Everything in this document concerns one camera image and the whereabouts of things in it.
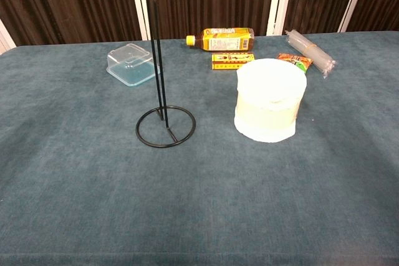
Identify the yellow rectangular carton box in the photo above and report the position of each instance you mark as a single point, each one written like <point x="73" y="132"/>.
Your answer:
<point x="229" y="61"/>

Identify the blue-grey tablecloth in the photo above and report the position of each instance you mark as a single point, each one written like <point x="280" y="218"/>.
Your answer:
<point x="93" y="169"/>

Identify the dark brown pleated curtain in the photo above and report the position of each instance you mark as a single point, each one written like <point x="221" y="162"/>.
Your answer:
<point x="78" y="1"/>

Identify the amber tea bottle yellow cap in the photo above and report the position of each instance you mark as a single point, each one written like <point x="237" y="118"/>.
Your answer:
<point x="223" y="39"/>

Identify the black metal paper holder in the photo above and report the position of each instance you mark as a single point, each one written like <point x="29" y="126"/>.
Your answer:
<point x="162" y="97"/>

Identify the white paper towel roll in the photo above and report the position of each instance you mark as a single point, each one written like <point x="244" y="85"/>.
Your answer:
<point x="270" y="104"/>

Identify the green orange snack bag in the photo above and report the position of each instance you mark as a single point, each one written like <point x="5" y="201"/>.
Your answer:
<point x="297" y="61"/>

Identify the clear plastic food container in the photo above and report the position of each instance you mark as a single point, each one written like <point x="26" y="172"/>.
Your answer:
<point x="131" y="65"/>

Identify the clear plastic cup sleeve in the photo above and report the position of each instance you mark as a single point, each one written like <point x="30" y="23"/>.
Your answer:
<point x="308" y="51"/>

